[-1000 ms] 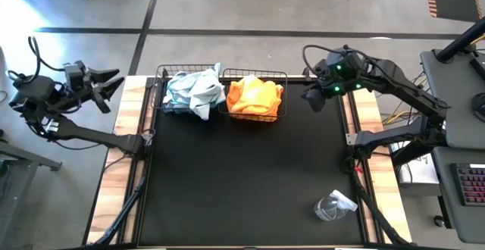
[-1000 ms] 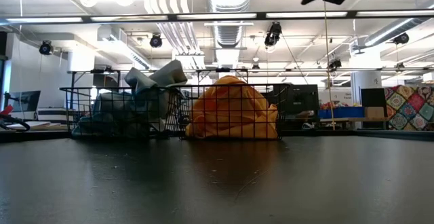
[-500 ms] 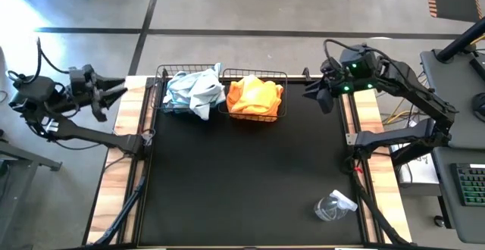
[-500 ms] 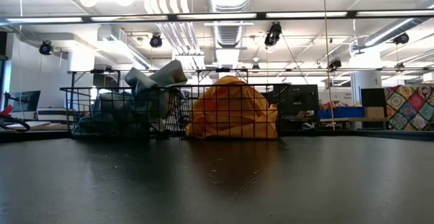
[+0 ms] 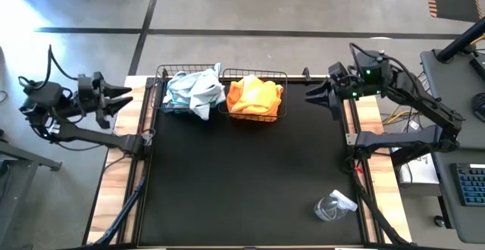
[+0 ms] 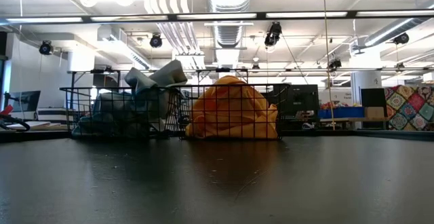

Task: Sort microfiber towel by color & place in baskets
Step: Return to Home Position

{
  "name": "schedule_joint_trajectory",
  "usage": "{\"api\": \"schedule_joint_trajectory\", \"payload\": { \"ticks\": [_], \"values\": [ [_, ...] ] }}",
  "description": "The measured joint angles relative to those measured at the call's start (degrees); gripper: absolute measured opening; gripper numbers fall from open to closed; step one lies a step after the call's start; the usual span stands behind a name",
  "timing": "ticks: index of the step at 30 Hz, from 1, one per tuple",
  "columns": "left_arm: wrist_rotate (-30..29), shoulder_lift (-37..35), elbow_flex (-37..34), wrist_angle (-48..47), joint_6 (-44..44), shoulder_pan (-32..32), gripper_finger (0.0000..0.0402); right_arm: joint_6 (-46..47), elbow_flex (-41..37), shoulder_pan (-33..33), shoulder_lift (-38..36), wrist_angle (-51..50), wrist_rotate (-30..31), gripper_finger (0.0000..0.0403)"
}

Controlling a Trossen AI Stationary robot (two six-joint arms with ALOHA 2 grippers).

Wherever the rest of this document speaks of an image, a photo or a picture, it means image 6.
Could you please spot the silver ventilation duct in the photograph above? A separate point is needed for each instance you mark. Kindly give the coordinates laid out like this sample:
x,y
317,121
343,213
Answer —
x,y
390,32
229,34

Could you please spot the colourful patchwork quilt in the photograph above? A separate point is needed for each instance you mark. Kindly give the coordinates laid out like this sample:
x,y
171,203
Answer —
x,y
410,108

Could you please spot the red clip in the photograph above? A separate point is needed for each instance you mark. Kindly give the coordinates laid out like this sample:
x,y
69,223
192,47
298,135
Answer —
x,y
6,109

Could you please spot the brown cardboard box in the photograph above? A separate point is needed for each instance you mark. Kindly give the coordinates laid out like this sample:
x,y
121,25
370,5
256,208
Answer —
x,y
374,112

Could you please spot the distant black table frame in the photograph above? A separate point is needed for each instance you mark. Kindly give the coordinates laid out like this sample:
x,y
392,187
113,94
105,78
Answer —
x,y
105,79

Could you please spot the black table mat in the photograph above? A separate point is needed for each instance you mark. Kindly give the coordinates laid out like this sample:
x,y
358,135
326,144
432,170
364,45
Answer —
x,y
217,183

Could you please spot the grey towels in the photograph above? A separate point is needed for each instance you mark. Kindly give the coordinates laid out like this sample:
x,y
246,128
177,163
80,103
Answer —
x,y
129,108

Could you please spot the blue storage bin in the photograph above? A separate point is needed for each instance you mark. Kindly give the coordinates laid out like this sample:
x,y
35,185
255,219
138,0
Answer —
x,y
339,112

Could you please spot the white shelf unit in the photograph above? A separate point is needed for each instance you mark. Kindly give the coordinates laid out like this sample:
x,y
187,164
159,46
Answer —
x,y
52,115

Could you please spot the black ceiling spotlight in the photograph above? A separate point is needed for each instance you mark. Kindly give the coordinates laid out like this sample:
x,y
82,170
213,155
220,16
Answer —
x,y
273,34
401,38
45,48
335,64
156,41

